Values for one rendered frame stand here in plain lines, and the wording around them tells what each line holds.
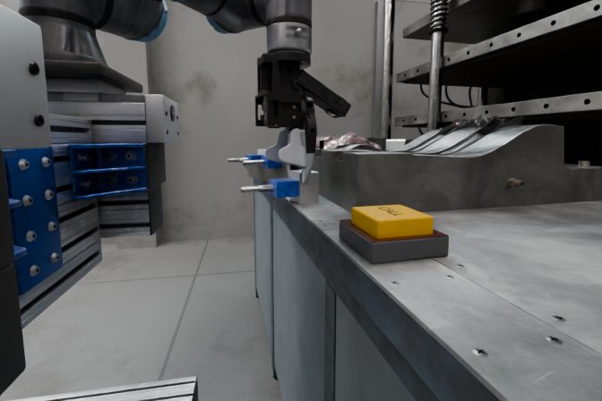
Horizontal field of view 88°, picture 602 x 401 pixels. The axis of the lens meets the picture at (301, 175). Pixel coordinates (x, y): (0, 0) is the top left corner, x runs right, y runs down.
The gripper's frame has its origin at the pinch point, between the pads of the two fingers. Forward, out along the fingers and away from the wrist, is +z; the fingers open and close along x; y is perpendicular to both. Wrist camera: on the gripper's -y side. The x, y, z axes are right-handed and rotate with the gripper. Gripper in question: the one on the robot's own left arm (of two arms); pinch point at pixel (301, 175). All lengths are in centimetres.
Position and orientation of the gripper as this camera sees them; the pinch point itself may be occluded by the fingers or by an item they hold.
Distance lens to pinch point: 55.4
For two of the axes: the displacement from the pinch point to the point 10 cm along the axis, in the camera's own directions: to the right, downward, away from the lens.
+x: 4.0, 1.1, -9.1
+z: 0.0, 9.9, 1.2
